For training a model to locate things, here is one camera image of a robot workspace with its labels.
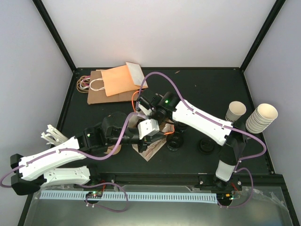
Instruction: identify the printed white paper bag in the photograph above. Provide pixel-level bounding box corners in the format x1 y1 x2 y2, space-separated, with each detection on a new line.
132 90 175 161

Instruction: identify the brown pulp cup carrier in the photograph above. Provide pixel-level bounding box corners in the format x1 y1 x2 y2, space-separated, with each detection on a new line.
104 145 122 155

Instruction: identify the black paper coffee cup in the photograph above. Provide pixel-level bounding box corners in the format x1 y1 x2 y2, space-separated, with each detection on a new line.
174 122 188 134

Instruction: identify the black plastic cup lid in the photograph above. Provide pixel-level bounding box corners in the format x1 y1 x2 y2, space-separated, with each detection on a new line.
197 137 215 155

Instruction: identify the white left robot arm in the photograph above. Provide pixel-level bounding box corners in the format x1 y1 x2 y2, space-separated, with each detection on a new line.
9 112 159 195

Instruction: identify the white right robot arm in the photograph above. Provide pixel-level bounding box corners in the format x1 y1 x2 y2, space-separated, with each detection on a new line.
136 90 246 190

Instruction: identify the single paper coffee cup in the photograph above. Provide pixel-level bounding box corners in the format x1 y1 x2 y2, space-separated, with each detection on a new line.
225 101 246 122

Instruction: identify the orange kraft paper bag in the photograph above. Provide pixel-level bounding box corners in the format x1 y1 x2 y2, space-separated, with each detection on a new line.
101 62 144 97

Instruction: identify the brown kraft paper bag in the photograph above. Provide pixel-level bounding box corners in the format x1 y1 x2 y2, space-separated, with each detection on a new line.
76 69 139 105

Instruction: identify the stack of paper cups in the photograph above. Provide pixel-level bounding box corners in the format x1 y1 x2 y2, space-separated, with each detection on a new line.
245 103 278 134

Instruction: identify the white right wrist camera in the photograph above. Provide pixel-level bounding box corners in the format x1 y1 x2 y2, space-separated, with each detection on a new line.
136 102 153 118

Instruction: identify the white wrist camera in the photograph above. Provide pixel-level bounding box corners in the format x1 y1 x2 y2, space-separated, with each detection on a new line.
136 102 153 118
137 119 159 140

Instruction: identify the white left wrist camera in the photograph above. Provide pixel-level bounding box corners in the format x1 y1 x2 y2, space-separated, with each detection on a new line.
137 119 159 140

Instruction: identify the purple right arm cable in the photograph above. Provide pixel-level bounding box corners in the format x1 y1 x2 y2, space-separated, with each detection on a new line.
134 72 268 208

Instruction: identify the white slotted cable rail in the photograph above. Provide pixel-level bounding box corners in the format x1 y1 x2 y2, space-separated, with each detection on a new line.
40 190 218 204

